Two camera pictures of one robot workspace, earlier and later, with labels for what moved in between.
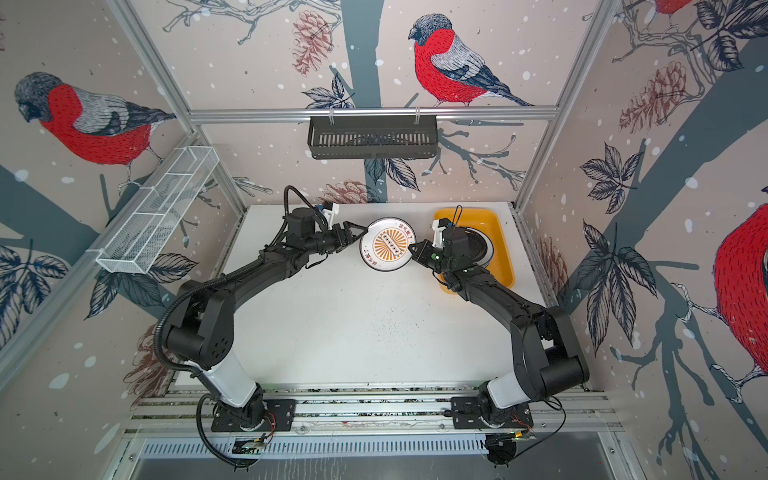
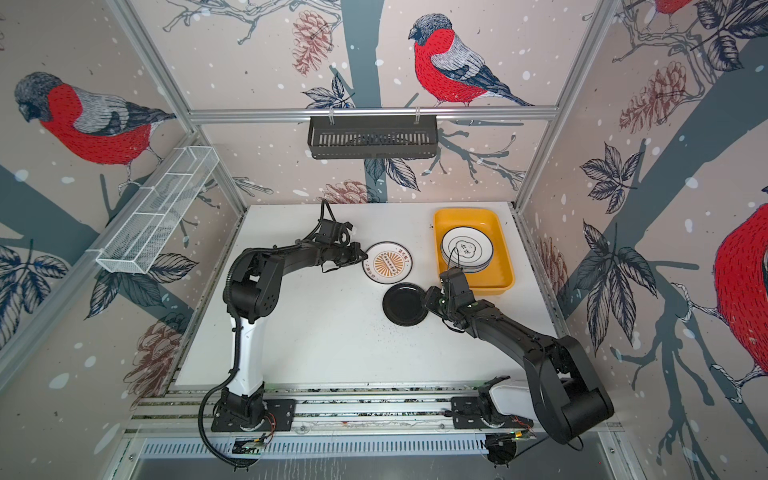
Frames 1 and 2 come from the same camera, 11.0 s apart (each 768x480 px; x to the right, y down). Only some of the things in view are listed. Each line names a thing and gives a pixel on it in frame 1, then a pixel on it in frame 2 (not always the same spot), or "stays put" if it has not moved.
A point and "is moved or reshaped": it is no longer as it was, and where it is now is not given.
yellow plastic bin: (487, 220) stays put
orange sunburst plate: (384, 246) is moved or reshaped
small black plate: (480, 248) -> (405, 304)
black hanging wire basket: (377, 138) stays put
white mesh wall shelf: (141, 236) stays put
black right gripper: (424, 256) -> (431, 297)
